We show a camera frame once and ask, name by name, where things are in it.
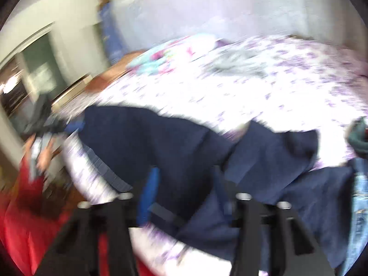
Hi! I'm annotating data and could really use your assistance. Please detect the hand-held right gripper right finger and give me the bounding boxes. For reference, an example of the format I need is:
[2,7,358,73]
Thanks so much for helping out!
[214,165,335,276]

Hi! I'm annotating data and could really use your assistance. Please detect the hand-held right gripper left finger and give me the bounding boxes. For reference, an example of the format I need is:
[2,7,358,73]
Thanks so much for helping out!
[34,167,161,276]

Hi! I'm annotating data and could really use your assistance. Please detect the navy blue pants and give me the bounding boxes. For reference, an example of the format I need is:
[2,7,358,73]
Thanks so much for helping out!
[78,105,357,271]

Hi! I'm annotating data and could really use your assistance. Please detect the grey folded pants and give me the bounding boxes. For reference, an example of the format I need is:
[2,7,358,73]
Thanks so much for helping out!
[201,47,269,79]

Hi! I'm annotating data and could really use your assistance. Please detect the person's left hand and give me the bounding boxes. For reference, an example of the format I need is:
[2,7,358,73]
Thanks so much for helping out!
[35,138,57,171]

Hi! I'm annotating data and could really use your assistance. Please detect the brown patterned pillow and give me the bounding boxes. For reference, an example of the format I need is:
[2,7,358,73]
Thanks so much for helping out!
[92,51,146,91]

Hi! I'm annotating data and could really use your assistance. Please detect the person's red clothing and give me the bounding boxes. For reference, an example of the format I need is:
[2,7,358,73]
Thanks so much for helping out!
[0,161,150,276]

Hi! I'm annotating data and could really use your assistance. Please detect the blue printed package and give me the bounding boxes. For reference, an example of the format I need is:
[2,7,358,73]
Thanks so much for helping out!
[98,3,127,66]

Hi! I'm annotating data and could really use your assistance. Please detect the bed with purple floral sheet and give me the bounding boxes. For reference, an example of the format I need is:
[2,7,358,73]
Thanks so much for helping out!
[62,33,368,276]

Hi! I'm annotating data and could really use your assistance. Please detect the folded floral quilt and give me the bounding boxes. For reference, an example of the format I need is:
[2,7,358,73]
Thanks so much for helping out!
[128,33,219,77]

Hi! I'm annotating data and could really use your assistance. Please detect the blue denim jeans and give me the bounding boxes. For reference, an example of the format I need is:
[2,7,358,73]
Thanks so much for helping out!
[336,157,368,276]

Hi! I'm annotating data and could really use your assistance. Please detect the dark green garment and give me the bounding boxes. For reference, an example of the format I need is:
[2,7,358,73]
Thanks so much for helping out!
[346,116,368,159]

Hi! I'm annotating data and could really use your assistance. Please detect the white lace cover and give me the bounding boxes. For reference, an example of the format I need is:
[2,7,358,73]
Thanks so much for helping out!
[111,0,368,46]

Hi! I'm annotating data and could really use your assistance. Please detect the gold picture frame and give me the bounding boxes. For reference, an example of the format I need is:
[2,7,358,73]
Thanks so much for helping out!
[51,74,93,108]

